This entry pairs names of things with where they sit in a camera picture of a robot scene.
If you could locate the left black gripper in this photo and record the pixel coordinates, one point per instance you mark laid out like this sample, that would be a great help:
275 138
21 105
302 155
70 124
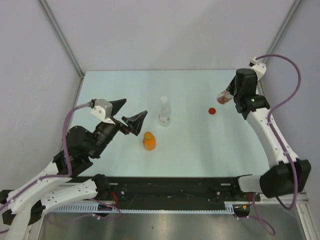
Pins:
135 123

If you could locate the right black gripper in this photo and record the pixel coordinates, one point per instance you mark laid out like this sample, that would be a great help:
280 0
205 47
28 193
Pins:
230 88

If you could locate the milk bottle with red label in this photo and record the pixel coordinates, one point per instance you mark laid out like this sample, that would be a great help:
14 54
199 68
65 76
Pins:
224 97

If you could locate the clear water bottle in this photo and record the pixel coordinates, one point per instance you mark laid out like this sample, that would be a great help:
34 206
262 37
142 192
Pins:
164 114

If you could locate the red bottle cap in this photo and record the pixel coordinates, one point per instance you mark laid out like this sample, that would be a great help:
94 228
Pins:
212 111

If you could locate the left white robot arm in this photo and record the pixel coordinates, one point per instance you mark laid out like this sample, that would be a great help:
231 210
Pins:
27 204

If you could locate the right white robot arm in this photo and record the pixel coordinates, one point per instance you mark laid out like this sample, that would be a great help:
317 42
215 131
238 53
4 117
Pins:
287 173

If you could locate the orange juice bottle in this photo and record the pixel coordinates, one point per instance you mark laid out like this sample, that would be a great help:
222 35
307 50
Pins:
149 141

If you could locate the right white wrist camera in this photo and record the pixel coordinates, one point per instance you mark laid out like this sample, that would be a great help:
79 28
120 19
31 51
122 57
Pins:
258 67

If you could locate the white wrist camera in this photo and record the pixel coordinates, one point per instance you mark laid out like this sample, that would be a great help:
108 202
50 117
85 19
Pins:
258 67
102 110

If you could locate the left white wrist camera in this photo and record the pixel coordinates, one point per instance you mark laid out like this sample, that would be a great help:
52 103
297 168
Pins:
102 110

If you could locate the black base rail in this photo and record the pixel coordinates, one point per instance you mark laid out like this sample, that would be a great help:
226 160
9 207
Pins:
177 191

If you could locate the right aluminium frame post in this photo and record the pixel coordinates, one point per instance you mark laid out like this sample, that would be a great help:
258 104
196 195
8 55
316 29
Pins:
284 26

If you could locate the aluminium frame post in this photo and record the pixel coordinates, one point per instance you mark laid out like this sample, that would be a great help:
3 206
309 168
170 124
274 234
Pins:
284 26
49 15

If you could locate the left aluminium frame post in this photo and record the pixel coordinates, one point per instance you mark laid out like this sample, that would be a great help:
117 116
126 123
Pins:
49 15

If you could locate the white slotted cable duct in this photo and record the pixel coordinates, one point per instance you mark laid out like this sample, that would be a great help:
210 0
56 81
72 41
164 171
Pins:
227 208

